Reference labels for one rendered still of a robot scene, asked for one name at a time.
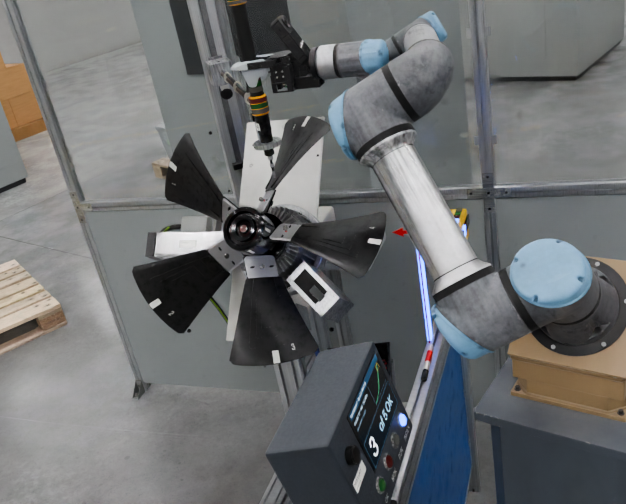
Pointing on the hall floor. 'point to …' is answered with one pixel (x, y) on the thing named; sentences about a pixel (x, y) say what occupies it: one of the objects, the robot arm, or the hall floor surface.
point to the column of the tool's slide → (218, 91)
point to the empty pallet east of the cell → (13, 307)
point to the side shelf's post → (344, 315)
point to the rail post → (471, 428)
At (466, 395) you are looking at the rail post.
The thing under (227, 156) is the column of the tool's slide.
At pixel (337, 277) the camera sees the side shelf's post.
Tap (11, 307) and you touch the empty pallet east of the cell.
